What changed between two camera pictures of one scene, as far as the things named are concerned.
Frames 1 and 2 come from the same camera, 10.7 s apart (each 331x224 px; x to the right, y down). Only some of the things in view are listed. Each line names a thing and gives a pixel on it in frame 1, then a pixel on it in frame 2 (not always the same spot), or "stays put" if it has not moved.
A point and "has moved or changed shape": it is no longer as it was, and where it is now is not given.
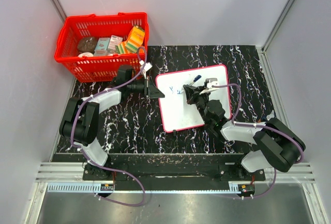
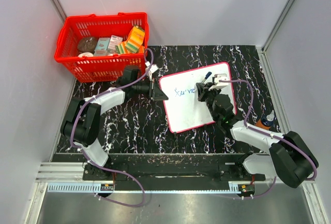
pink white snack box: (115, 40) stays put
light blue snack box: (101, 48) stays put
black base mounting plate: (172, 172) stays put
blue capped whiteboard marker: (196, 78) → (207, 76)
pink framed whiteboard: (178, 114) has moved or changed shape
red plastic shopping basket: (92, 47) stays put
